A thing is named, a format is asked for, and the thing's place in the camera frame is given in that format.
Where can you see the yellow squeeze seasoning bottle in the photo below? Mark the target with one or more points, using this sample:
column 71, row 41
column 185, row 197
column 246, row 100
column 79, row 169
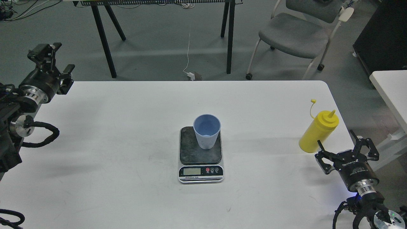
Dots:
column 322, row 125

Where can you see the white power plug adapter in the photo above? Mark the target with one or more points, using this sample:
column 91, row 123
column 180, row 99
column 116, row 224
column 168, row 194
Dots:
column 194, row 76

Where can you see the black cabinet right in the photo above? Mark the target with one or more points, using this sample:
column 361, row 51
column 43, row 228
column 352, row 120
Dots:
column 382, row 44

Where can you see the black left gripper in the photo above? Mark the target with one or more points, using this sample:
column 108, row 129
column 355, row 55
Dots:
column 45, row 80

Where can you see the white side table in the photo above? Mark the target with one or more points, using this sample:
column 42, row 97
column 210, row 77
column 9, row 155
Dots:
column 392, row 87

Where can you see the digital kitchen scale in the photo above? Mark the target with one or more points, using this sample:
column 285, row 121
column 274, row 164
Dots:
column 197, row 165

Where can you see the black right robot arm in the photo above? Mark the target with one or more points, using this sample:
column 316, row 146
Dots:
column 364, row 205

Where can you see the grey office chair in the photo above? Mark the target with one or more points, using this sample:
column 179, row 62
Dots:
column 299, row 37

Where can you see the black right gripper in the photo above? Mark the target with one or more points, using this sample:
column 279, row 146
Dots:
column 354, row 170

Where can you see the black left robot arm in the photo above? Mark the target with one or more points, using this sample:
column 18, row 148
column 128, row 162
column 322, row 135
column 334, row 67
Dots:
column 18, row 103

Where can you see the blue ribbed plastic cup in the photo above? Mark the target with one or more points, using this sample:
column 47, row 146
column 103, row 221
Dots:
column 206, row 128

